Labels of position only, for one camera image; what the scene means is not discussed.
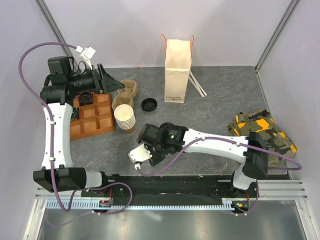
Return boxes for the cardboard cup carrier tray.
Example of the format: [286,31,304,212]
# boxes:
[111,79,138,111]

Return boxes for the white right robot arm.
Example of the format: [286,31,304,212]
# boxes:
[128,122,269,197]

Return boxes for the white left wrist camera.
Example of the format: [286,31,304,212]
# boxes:
[75,46,96,70]

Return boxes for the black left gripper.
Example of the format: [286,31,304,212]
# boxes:
[68,63,125,95]

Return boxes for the white paper takeout bag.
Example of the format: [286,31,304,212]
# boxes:
[160,34,195,103]

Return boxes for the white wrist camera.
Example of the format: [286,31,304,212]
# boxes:
[128,143,152,170]
[75,46,96,70]

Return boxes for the blue yellow rolled sock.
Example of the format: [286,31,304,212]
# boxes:
[70,107,80,121]

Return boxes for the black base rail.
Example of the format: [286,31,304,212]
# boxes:
[81,174,257,205]

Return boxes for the grey slotted cable duct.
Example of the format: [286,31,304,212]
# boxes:
[46,198,248,211]

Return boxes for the black brown rolled sock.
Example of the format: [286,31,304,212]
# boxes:
[78,91,94,107]

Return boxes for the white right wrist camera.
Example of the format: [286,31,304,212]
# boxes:
[128,143,152,170]

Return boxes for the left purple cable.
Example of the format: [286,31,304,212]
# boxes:
[18,42,133,227]

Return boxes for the stack of paper cups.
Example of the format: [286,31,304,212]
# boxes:
[114,104,136,135]

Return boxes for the camouflage yellow green cloth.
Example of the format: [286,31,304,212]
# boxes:
[227,109,297,159]

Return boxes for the orange compartment organizer tray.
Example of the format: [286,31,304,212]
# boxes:
[69,92,116,141]

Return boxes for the purple cable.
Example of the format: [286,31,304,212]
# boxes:
[18,42,133,227]
[138,136,303,217]

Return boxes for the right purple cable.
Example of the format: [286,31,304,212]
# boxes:
[138,136,303,217]

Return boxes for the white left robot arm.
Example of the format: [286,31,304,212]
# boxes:
[33,56,125,197]

